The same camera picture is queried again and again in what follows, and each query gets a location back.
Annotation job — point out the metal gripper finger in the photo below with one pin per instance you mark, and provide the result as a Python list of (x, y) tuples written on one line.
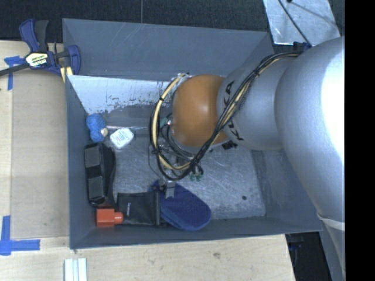
[(170, 189)]

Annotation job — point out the blue oval cloth pad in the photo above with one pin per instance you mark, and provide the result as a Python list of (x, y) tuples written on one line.
[(187, 209)]

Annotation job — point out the black fabric pouch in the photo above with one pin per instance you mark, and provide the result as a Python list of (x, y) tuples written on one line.
[(139, 208)]

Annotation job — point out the small white printed box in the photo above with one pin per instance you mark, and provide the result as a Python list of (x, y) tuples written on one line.
[(121, 138)]

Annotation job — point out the red-orange small bottle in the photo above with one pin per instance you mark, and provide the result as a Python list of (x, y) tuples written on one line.
[(106, 217)]

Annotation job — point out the blue knobbly toy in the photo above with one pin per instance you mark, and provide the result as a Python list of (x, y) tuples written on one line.
[(95, 126)]

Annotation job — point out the grey metal bin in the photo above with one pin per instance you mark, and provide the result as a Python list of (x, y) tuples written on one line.
[(164, 48)]

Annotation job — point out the pale wood board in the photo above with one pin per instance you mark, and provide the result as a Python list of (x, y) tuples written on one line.
[(38, 157)]

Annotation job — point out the black cylinder on white bracket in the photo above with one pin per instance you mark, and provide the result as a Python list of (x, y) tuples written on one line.
[(228, 145)]

